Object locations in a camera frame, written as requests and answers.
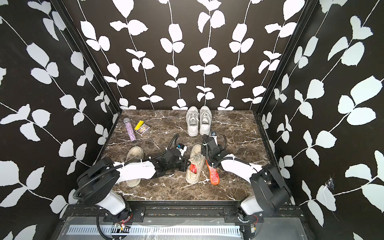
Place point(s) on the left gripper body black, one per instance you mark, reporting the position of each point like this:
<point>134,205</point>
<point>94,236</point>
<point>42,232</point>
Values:
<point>180,165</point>

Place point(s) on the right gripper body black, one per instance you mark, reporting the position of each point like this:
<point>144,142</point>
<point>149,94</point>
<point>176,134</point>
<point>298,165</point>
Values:
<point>205,153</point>

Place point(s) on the beige sneaker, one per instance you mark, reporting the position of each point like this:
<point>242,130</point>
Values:
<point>134,156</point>
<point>197,161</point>

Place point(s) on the red orange insole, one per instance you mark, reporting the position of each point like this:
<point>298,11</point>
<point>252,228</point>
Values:
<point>214,176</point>

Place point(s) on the white sneaker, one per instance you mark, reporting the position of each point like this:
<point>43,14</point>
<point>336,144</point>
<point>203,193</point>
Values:
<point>205,120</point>
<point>192,119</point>

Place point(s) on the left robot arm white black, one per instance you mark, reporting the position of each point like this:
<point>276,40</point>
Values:
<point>95,186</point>

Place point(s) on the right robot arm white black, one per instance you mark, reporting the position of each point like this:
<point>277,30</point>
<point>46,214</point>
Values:
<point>270,190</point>

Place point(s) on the small purple card box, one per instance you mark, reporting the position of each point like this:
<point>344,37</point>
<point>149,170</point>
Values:
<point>143,129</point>

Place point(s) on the yellow wedge block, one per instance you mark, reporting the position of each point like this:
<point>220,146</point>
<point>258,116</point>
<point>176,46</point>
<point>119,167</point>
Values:
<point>140,123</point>

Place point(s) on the purple glitter tube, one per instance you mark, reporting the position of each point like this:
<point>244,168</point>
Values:
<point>130,129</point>

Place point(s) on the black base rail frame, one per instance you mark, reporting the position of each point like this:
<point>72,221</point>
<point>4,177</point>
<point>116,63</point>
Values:
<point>228,210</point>

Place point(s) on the white slotted cable duct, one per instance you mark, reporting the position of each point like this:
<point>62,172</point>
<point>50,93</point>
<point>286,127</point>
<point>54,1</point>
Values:
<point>138,230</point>

